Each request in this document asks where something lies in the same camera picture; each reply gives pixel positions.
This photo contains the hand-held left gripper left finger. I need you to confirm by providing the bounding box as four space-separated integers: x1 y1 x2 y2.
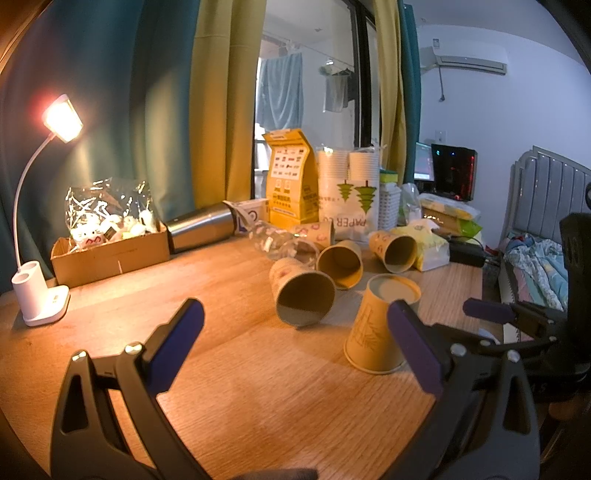
50 298 213 480

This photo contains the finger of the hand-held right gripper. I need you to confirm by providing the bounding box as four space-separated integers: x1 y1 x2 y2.
463 298 570 341

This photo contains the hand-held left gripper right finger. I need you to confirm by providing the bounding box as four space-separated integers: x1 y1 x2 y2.
383 299 541 480

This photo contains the large paper cup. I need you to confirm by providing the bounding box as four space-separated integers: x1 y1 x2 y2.
269 257 336 328

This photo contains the paper cup with line drawing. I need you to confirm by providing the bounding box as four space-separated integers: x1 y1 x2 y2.
344 273 422 374

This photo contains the paper cup with pink print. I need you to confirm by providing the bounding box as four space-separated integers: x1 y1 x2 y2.
290 220 334 247
368 231 419 274

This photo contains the plain brown paper cup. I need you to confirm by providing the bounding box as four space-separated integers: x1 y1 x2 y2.
316 240 364 291

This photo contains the patterned blanket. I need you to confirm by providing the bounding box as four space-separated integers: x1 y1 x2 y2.
503 233 568 310

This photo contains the black power adapter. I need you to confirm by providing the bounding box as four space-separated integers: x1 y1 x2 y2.
448 240 486 267

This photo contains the yellow tissue pack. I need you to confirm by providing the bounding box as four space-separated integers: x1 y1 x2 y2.
392 219 451 272

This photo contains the green packet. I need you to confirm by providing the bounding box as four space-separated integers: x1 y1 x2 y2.
455 220 483 241

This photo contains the grey bed headboard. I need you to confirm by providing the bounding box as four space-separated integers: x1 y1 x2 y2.
499 145 591 250

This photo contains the cardboard box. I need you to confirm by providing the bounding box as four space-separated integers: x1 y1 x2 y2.
50 220 171 288

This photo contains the yellow packet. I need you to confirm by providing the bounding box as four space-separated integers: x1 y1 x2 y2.
419 193 481 222

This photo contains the stainless steel thermos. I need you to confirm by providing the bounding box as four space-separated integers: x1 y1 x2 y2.
165 203 238 254

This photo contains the crumpled clear plastic bag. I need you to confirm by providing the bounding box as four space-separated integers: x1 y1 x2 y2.
399 183 423 227

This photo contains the clear plastic bottle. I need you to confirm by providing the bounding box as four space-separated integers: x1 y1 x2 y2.
245 220 321 271

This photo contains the white desk lamp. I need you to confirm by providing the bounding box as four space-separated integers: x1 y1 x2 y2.
11 93 85 328

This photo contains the black computer case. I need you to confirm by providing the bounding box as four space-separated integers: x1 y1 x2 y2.
431 144 478 201

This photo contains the small white and blue box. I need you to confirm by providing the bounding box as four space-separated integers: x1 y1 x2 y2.
229 198 269 236

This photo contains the white plastic basket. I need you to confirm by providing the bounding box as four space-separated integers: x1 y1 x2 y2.
378 182 402 232

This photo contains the clear bag of small toys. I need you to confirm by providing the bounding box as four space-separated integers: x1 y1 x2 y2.
65 179 160 252

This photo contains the pack of white paper cups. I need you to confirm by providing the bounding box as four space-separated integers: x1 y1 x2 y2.
316 144 382 241

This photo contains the computer monitor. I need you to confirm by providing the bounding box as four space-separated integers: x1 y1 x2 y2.
414 142 435 183

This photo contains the yellow paper bag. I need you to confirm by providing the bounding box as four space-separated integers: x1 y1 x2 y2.
262 128 320 227

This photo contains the teal curtain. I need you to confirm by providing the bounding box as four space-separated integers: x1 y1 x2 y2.
0 0 204 296
398 0 423 185

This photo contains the yellow curtain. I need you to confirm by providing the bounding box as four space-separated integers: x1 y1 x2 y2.
189 0 267 210
372 0 407 185

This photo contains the white air conditioner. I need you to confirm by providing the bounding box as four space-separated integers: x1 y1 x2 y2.
419 45 509 75

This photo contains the hanging grey garment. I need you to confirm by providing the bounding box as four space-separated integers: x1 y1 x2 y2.
323 74 349 114

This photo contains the hanging blue towel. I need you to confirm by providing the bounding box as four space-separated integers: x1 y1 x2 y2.
255 52 305 132

